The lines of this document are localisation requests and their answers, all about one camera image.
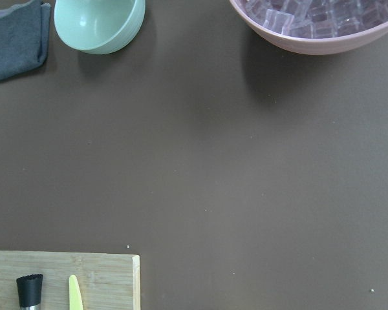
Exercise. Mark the wooden cutting board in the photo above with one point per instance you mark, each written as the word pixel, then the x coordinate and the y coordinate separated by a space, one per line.
pixel 106 281

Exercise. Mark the green bowl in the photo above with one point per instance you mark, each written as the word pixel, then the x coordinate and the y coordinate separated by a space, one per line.
pixel 98 27

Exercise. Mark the pink ice bowl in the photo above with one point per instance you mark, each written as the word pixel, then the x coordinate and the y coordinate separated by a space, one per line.
pixel 306 46

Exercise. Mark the yellow plastic knife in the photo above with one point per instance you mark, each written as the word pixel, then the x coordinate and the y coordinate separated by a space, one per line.
pixel 75 299

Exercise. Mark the steel muddler black tip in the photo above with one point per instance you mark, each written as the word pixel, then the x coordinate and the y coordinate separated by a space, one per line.
pixel 29 289

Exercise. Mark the grey folded cloth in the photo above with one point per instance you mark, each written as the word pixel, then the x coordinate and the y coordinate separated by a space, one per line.
pixel 24 37

